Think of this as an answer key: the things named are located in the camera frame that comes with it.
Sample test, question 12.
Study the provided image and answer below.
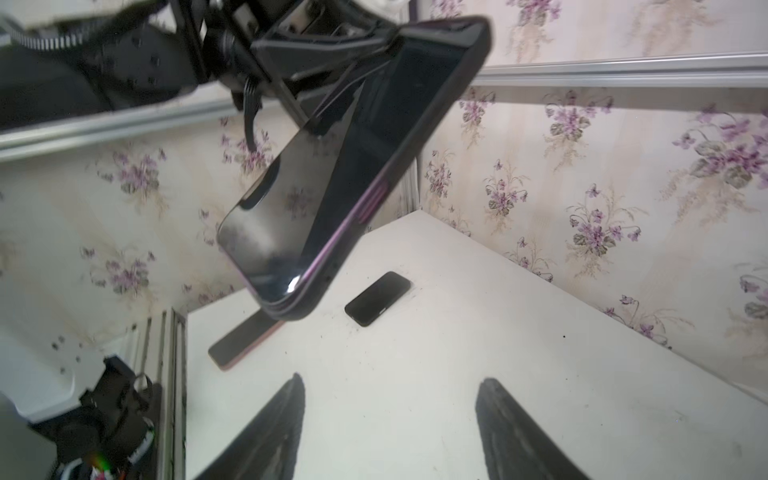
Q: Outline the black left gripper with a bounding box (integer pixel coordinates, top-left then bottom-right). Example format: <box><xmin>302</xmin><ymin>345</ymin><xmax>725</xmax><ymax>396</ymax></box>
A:
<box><xmin>170</xmin><ymin>1</ymin><xmax>400</xmax><ymax>138</ymax></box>

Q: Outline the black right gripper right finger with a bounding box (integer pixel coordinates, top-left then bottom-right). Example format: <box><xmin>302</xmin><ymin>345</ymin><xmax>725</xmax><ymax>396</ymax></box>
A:
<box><xmin>475</xmin><ymin>378</ymin><xmax>586</xmax><ymax>480</ymax></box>

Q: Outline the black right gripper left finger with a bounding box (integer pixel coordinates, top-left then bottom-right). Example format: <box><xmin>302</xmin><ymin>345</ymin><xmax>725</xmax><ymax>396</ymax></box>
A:
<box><xmin>198</xmin><ymin>374</ymin><xmax>306</xmax><ymax>480</ymax></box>

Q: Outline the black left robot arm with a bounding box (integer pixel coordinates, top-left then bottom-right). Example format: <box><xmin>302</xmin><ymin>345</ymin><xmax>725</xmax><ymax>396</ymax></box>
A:
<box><xmin>1</xmin><ymin>1</ymin><xmax>398</xmax><ymax>130</ymax></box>

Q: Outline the black phone in black case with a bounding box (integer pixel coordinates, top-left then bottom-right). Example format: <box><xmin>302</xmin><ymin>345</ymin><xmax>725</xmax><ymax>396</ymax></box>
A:
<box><xmin>344</xmin><ymin>271</ymin><xmax>412</xmax><ymax>328</ymax></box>

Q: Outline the aluminium rail front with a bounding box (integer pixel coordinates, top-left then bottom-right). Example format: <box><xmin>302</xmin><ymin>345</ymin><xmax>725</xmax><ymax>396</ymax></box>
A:
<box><xmin>130</xmin><ymin>309</ymin><xmax>187</xmax><ymax>479</ymax></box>

